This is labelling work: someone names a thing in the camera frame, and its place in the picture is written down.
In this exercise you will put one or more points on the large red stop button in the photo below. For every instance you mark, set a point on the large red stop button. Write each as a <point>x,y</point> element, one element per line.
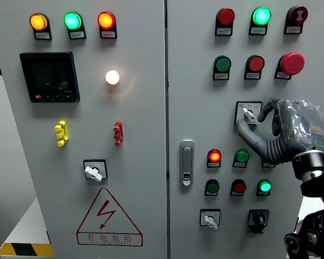
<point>292,63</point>

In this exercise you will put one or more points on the small unlit green lamp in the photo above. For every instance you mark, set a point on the small unlit green lamp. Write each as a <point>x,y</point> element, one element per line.
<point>242,156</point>

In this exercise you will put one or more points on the small lit green lamp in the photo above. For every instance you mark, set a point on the small lit green lamp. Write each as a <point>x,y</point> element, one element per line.
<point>264,186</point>

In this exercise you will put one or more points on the large red push button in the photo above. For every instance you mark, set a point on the large red push button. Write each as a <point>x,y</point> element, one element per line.
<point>256,64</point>

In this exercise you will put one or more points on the small red push button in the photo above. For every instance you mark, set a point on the small red push button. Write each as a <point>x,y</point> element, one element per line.
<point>239,187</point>

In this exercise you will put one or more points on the small lit red lamp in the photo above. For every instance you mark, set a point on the small lit red lamp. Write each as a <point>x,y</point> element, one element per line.
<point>214,156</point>

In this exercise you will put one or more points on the large green push button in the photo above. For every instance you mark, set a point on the large green push button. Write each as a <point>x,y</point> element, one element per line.
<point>223,64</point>

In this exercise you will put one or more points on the grey cabinet door with lock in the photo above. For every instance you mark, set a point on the grey cabinet door with lock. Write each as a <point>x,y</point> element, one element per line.
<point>199,108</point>

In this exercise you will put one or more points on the small green push button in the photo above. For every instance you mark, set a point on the small green push button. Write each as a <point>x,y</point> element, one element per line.
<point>212,187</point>

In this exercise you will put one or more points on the dark red buzzer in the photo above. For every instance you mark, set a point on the dark red buzzer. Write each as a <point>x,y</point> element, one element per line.
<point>298,14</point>

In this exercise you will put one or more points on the large green lamp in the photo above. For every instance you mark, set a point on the large green lamp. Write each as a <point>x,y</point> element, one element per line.
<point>73,20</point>
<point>261,16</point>

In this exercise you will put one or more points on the silver door lock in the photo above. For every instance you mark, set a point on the silver door lock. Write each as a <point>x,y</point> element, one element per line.
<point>187,162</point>

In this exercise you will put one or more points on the large unlit red lamp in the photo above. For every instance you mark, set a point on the large unlit red lamp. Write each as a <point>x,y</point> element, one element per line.
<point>226,16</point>

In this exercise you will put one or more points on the grey cabinet door with display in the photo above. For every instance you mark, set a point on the grey cabinet door with display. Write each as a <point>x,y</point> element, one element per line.
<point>140,121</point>

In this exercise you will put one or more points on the white lamp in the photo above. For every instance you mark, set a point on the white lamp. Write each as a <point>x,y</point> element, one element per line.
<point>112,77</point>

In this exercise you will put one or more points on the red warning triangle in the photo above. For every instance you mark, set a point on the red warning triangle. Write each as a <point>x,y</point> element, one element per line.
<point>109,238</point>

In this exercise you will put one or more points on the large lit red lamp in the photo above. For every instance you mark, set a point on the large lit red lamp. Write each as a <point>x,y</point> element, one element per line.
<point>106,20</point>

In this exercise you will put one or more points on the black display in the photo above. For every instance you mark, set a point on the black display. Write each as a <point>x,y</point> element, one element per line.
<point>50,76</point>

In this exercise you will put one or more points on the large yellow lamp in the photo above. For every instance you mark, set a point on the large yellow lamp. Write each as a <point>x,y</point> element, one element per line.
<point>39,22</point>

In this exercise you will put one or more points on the black and yellow striped tape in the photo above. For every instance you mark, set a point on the black and yellow striped tape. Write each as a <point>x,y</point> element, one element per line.
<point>27,249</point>

